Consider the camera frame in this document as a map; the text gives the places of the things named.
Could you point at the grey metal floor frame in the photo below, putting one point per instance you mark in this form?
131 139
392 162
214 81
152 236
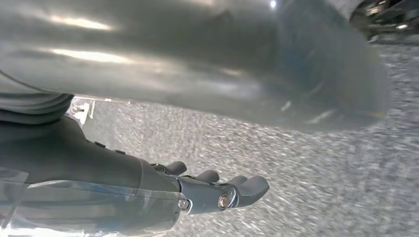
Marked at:
80 109

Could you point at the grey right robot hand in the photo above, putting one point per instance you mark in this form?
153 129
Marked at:
196 59

